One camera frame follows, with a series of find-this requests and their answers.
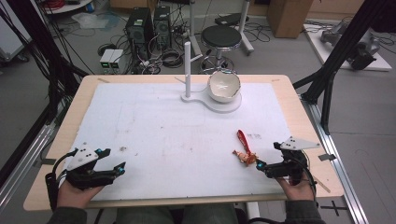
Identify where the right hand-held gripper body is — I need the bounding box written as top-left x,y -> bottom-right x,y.
264,136 -> 321,187

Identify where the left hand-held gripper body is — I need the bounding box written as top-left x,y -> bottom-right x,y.
65,146 -> 117,191

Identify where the toy keychain with red strap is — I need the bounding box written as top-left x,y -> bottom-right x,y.
232,129 -> 259,168

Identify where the person's right hand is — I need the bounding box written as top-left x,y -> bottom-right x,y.
275,176 -> 316,203

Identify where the person's left hand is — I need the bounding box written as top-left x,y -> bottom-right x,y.
56,179 -> 105,210

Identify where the thin wooden stick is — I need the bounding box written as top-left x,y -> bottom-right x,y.
312,175 -> 332,194

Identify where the black tape cross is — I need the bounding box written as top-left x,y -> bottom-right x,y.
319,200 -> 348,217

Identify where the white table mat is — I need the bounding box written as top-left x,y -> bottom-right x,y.
63,81 -> 292,202

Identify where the white eggshell-shaped bowl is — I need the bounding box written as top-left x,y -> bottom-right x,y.
206,70 -> 242,105

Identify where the white power supply box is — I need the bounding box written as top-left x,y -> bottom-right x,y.
108,49 -> 125,72
99,49 -> 116,71

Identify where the white stand with pole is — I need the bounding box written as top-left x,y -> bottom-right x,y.
180,41 -> 243,114

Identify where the black round stool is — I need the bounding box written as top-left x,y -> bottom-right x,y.
200,24 -> 244,75

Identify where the grey machine on board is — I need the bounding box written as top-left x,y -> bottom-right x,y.
319,21 -> 381,71

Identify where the large black computer tower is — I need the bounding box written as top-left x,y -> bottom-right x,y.
125,7 -> 155,61

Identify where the brown cardboard box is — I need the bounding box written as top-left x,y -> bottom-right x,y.
266,0 -> 315,39

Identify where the clear plastic bag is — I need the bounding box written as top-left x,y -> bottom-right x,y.
71,11 -> 121,33

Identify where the white floor board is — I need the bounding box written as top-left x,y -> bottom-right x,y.
303,22 -> 393,73

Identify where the small black computer tower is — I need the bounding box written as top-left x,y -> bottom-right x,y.
152,5 -> 173,49

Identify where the round white table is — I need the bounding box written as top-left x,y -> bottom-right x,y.
42,0 -> 94,15

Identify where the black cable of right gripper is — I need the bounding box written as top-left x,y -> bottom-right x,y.
291,151 -> 318,201

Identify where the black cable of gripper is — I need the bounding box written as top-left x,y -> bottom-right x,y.
44,147 -> 79,213
291,151 -> 318,201

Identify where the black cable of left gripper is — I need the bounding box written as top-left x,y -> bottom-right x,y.
44,147 -> 79,213

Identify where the aluminium rail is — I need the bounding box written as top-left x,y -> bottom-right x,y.
0,123 -> 58,213
300,94 -> 371,224

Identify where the coiled black cable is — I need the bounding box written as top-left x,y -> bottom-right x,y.
161,48 -> 185,69

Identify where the black metal frame strut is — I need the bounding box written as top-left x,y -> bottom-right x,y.
0,0 -> 90,125
292,0 -> 396,135

